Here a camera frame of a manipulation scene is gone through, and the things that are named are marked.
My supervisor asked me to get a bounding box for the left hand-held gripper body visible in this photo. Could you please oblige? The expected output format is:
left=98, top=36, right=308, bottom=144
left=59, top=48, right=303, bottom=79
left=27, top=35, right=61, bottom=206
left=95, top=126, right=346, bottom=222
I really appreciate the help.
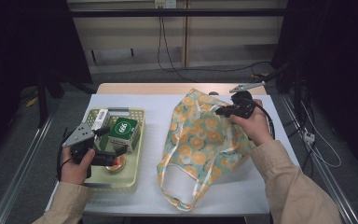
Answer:
left=62, top=121, right=117, bottom=179

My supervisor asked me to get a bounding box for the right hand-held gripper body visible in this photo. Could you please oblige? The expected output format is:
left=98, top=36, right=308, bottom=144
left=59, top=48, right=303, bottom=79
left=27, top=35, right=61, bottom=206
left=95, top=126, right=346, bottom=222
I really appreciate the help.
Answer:
left=222, top=81, right=267, bottom=120

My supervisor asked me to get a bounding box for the tall white green box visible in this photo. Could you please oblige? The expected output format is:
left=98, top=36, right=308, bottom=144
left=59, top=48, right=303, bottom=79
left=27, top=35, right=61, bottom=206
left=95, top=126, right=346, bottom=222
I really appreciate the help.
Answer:
left=90, top=108, right=112, bottom=152

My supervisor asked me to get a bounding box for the small round tin red label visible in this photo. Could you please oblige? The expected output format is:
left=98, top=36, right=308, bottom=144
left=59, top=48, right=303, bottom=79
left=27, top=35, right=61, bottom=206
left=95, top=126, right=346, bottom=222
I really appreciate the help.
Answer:
left=104, top=154, right=127, bottom=174

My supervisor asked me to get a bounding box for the square green white box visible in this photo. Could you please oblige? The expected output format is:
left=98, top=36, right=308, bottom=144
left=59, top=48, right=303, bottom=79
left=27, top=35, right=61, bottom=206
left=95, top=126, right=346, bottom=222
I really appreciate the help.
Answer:
left=107, top=117, right=142, bottom=154

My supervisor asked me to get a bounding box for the pale yellow plastic basket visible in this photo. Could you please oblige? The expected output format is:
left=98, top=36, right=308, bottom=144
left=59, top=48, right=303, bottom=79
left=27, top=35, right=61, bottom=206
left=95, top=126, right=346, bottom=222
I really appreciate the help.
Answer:
left=81, top=106, right=146, bottom=193

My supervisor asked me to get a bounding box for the orange print cloth bag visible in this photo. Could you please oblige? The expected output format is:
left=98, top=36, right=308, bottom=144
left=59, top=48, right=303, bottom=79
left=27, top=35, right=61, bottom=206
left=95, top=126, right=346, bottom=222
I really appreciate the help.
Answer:
left=156, top=88, right=258, bottom=213

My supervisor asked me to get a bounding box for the person's right hand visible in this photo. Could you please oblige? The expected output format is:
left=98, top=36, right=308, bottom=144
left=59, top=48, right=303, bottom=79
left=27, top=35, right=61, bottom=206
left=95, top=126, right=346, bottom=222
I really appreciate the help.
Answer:
left=229, top=98, right=275, bottom=147

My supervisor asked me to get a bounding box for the person's left hand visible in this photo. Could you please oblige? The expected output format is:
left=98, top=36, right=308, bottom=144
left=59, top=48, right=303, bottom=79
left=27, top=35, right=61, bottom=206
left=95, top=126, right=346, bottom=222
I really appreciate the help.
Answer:
left=60, top=146, right=96, bottom=187

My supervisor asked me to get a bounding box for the black metal stand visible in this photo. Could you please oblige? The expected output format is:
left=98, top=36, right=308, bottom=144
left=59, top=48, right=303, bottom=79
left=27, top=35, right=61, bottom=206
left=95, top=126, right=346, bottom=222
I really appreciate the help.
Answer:
left=35, top=69, right=97, bottom=129

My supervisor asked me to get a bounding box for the white power strip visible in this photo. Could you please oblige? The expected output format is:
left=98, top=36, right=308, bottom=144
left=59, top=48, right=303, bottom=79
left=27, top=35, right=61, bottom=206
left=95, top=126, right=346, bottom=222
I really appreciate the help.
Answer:
left=303, top=131, right=316, bottom=145

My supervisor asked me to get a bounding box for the dark curtain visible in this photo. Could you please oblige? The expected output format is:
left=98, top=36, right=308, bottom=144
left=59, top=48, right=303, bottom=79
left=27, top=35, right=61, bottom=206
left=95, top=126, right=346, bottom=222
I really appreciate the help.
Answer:
left=0, top=0, right=93, bottom=166
left=270, top=0, right=358, bottom=171

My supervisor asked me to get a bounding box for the right hand-held gripper cable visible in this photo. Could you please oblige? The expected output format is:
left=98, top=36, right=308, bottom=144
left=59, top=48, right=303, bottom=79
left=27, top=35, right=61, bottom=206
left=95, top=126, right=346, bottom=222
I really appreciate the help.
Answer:
left=245, top=96, right=276, bottom=141

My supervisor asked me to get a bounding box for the hand-held gripper cable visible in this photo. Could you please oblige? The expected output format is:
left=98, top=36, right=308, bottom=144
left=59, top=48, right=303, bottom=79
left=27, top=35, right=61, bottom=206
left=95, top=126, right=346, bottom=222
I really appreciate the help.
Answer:
left=245, top=96, right=276, bottom=141
left=55, top=126, right=75, bottom=182

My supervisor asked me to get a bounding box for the left hand-held gripper cable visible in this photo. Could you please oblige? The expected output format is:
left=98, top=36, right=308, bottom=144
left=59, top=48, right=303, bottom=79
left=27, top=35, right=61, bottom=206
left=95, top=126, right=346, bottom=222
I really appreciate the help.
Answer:
left=55, top=126, right=75, bottom=182

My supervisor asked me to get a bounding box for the metal floor rail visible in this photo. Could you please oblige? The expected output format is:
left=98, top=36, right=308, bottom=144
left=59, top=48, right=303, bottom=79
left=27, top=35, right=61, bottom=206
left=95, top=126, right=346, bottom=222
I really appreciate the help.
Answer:
left=0, top=115, right=56, bottom=224
left=279, top=94, right=358, bottom=224

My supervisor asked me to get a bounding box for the black hanging cable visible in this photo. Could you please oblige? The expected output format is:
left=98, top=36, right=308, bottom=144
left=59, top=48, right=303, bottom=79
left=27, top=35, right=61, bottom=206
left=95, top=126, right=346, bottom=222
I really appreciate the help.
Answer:
left=157, top=15, right=273, bottom=83

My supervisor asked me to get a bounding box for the white floor cable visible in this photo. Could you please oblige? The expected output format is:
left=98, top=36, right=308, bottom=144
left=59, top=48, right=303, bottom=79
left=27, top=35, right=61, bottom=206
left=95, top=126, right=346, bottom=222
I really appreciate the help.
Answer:
left=301, top=101, right=343, bottom=169

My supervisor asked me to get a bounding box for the white wall socket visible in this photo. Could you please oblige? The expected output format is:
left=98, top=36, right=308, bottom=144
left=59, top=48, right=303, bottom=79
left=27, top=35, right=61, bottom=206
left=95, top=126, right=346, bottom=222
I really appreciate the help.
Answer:
left=154, top=0, right=177, bottom=9

